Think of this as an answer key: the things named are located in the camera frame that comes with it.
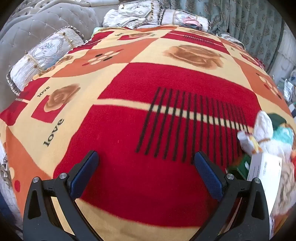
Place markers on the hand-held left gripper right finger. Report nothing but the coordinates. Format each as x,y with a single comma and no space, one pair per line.
208,176

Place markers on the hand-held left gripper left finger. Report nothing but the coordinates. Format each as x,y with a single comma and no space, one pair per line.
84,176

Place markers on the green and white box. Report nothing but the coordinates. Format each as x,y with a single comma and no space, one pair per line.
241,168

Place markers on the white cardboard box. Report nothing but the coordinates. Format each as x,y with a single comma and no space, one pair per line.
266,169

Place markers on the white plastic bag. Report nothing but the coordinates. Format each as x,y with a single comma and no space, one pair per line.
262,129

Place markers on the teal plastic wrapper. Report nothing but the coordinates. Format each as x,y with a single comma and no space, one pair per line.
283,135

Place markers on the dark green snack packet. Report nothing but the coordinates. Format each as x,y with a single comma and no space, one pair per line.
276,119

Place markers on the red orange printed blanket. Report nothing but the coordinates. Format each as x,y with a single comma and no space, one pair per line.
138,76

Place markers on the silver foil bag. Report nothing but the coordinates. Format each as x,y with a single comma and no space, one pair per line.
288,89

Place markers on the silver frilled cushion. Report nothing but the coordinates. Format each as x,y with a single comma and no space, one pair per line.
46,53

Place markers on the green patterned curtain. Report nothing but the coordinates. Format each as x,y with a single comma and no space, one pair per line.
242,23

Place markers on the pile of patterned pillows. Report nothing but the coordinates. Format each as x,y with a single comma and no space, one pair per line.
124,17

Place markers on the beaded white cushion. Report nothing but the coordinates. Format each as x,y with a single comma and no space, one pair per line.
152,14

